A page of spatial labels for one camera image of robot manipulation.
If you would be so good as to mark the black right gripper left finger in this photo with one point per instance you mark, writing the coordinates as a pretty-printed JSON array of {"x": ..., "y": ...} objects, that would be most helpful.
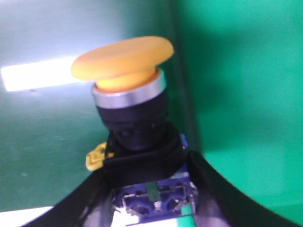
[{"x": 89, "y": 205}]

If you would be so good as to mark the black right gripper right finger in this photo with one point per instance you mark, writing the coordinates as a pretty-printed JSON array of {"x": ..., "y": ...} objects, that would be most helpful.
[{"x": 220, "y": 204}]

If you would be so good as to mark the yellow mushroom push button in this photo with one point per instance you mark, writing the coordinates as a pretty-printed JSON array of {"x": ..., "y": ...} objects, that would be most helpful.
[{"x": 143, "y": 161}]

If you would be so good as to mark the green conveyor belt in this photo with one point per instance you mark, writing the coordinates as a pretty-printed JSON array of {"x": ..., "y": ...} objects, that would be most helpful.
[{"x": 46, "y": 126}]

